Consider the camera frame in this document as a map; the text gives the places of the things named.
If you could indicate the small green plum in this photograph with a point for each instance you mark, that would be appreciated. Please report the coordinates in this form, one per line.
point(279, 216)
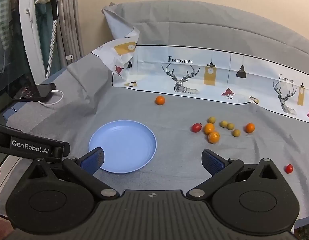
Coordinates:
point(236, 132)
point(223, 123)
point(211, 119)
point(230, 126)

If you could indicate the black smartphone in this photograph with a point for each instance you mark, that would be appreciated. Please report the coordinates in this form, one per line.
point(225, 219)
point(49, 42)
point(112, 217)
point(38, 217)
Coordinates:
point(42, 91)

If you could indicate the grey curtain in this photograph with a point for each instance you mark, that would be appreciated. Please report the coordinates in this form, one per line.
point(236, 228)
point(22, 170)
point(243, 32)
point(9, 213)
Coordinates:
point(69, 25)

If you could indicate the white curtain clip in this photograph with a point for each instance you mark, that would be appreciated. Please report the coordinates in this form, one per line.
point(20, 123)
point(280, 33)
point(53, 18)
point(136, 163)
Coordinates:
point(70, 57)

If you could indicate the red cherry tomato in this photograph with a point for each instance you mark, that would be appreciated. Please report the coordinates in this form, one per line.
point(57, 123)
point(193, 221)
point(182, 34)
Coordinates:
point(196, 127)
point(289, 168)

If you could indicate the small orange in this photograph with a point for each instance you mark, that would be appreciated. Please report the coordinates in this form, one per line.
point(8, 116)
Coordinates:
point(160, 100)
point(214, 137)
point(250, 127)
point(209, 128)

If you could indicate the blue plate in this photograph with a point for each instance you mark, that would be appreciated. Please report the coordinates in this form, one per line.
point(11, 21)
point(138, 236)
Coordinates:
point(124, 142)

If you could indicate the white frame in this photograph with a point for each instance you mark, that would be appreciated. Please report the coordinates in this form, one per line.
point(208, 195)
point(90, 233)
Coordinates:
point(29, 30)

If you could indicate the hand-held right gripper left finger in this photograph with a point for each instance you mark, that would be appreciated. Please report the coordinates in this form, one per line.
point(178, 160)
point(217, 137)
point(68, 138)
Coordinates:
point(93, 160)

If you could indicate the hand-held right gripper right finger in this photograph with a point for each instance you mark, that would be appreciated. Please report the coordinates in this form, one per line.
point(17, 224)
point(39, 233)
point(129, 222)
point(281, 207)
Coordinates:
point(212, 163)

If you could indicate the checked shirt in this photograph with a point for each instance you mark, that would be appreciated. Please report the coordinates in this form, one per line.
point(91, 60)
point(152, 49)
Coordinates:
point(3, 17)

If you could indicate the deer printed cloth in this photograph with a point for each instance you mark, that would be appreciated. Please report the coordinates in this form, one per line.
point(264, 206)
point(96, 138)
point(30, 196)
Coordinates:
point(149, 75)

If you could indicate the blue stitched cloth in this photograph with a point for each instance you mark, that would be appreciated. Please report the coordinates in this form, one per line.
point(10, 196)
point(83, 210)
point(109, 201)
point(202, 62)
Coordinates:
point(10, 112)

